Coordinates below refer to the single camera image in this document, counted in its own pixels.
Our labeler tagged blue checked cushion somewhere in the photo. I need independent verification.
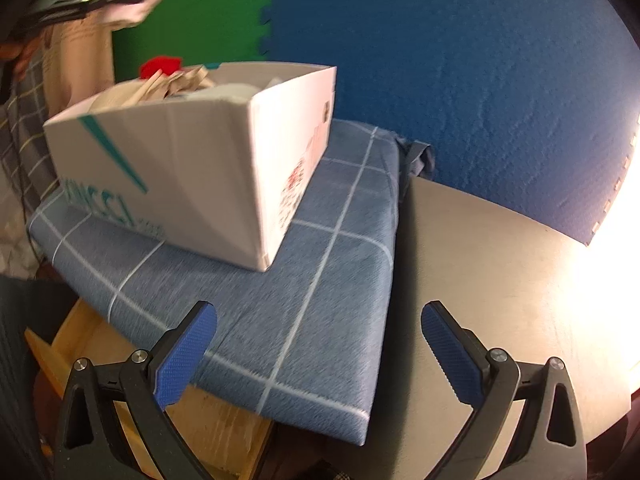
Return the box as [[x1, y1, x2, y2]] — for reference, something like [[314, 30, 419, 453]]
[[26, 119, 436, 447]]

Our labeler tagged beige underwear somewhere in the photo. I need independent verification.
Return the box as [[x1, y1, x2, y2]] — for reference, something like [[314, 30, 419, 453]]
[[90, 67, 211, 111]]

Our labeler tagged red underwear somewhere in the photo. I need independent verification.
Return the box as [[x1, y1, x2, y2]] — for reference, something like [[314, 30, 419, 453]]
[[140, 55, 183, 80]]

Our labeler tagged pale grey underwear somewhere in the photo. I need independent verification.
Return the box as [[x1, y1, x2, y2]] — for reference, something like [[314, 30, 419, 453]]
[[200, 77, 281, 103]]

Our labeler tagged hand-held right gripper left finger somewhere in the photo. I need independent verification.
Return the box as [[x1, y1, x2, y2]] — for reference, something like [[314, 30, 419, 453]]
[[54, 301, 218, 480]]

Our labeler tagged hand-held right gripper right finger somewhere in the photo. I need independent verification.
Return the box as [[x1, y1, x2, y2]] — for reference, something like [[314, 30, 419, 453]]
[[421, 300, 587, 480]]

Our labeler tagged white crumpled cloth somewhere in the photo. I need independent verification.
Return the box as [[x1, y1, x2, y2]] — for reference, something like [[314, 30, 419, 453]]
[[0, 190, 46, 281]]

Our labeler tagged leaf-print curtain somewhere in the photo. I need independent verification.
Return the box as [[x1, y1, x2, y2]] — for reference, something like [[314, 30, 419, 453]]
[[15, 10, 117, 126]]

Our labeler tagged green foam mat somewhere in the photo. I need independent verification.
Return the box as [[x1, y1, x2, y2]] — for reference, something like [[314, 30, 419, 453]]
[[111, 0, 276, 83]]

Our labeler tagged dark plaid cloth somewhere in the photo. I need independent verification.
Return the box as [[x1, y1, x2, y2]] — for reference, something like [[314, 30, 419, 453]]
[[0, 60, 66, 201]]

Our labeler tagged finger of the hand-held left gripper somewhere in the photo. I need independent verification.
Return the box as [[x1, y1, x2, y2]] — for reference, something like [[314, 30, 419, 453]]
[[29, 0, 148, 26]]

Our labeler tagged white cardboard box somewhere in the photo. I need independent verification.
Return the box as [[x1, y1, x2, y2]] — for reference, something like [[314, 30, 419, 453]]
[[42, 62, 337, 272]]

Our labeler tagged blue foam mat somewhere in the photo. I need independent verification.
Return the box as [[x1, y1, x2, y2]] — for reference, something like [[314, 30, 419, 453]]
[[262, 0, 640, 246]]

